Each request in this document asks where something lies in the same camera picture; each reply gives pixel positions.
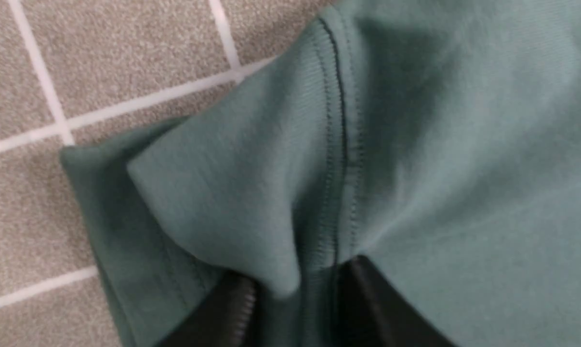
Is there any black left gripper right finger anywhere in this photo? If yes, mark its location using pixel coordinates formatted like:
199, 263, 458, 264
336, 255, 454, 347

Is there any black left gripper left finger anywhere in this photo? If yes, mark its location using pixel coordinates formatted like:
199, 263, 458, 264
157, 272, 257, 347

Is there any green long-sleeve shirt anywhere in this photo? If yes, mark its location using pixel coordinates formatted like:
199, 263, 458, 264
61, 0, 581, 347

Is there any grey checked tablecloth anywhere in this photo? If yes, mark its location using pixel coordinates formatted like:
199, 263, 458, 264
0, 0, 327, 347

